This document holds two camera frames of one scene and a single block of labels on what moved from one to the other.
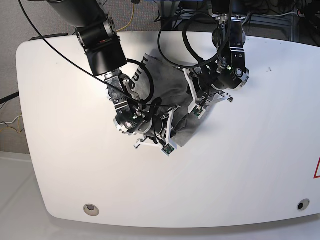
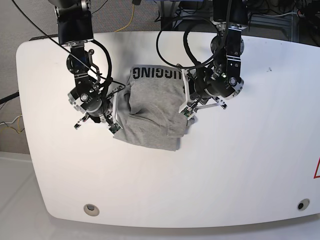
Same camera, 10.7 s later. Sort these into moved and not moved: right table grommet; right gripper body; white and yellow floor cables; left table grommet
Moved: right gripper body
Not moved: left table grommet; white and yellow floor cables; right table grommet
